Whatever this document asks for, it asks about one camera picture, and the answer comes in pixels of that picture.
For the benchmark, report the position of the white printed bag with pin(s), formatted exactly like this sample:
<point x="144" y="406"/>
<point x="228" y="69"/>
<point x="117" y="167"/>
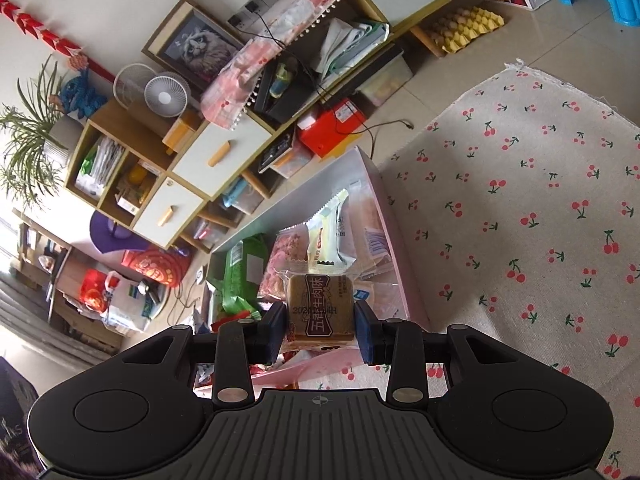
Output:
<point x="125" y="310"/>

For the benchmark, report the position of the black flat device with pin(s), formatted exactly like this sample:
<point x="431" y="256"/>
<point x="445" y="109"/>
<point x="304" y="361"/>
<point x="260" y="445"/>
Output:
<point x="275" y="152"/>

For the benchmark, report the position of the red paper wall decoration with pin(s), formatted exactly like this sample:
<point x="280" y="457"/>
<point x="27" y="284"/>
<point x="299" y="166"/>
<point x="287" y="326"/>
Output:
<point x="30" y="22"/>

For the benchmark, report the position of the framed cat picture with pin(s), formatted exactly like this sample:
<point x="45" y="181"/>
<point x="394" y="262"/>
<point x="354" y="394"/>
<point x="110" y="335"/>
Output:
<point x="200" y="45"/>

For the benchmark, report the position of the pink snack packet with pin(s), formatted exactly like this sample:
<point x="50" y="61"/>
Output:
<point x="282" y="260"/>

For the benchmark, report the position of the black storage bin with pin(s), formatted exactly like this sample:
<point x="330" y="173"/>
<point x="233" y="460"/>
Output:
<point x="290" y="105"/>

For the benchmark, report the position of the low wooden cabinet white drawers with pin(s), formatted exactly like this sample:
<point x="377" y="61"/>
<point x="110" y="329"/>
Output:
<point x="200" y="170"/>

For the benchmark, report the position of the white desk fan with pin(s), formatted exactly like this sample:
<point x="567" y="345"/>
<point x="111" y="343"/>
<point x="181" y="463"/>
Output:
<point x="165" y="96"/>

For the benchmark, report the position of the clear storage box blue contents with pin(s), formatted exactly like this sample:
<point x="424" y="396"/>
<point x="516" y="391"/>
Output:
<point x="242" y="199"/>

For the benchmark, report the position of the clear plastic storage box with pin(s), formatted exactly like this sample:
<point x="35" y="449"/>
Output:
<point x="300" y="162"/>
<point x="210" y="232"/>

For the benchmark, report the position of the green potted plant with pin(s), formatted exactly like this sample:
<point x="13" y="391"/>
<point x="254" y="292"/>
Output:
<point x="30" y="130"/>

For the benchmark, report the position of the red cardboard box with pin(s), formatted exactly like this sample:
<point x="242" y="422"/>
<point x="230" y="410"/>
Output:
<point x="330" y="130"/>

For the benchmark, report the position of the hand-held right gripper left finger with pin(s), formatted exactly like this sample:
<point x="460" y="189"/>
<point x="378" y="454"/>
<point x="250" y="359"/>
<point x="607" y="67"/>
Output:
<point x="275" y="335"/>

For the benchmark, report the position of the red gold bag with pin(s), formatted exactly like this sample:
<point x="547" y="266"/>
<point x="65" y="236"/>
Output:
<point x="97" y="290"/>

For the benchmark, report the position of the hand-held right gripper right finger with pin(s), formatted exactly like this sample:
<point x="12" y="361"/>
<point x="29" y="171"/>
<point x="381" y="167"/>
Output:
<point x="367" y="335"/>

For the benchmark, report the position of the cherry print tablecloth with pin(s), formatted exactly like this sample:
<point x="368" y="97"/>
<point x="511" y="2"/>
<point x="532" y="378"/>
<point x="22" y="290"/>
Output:
<point x="525" y="210"/>

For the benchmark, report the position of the pink lace trim cloth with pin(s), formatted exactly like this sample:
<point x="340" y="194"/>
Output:
<point x="235" y="80"/>

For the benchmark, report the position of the white snack packet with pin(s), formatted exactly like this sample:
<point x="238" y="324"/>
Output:
<point x="330" y="235"/>

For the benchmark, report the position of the teal white paper bags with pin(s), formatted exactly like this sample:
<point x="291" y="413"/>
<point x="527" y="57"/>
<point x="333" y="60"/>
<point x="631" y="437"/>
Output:
<point x="345" y="45"/>

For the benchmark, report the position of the pink cardboard box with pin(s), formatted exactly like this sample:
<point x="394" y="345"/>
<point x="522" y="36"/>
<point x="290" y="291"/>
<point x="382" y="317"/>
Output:
<point x="400" y="280"/>

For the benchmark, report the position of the red printed bag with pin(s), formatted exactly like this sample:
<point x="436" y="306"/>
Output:
<point x="160" y="267"/>

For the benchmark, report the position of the white round puck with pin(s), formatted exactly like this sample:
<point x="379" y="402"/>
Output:
<point x="199" y="275"/>

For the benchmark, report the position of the stack of white packets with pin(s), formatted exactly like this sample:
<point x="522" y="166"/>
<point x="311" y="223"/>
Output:
<point x="100" y="165"/>

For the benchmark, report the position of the green snack packet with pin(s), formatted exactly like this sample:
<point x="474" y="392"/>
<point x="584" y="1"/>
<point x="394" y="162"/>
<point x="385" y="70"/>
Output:
<point x="240" y="270"/>

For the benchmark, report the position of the large clear storage box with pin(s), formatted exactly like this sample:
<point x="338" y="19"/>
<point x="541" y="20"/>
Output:
<point x="385" y="80"/>

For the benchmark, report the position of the brown square snack packet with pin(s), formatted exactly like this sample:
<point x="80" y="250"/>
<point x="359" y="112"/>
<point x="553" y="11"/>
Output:
<point x="320" y="310"/>

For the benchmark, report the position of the clear pastry packet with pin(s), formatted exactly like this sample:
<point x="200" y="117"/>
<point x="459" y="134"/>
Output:
<point x="375" y="240"/>

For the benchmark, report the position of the yellow egg tray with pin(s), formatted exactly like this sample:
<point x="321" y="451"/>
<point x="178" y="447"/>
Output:
<point x="465" y="30"/>

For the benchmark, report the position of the blue plush toy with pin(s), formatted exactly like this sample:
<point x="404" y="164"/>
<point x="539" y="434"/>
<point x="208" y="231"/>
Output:
<point x="82" y="95"/>

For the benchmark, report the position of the red snack packet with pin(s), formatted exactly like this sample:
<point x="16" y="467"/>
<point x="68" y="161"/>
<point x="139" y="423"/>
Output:
<point x="235" y="321"/>

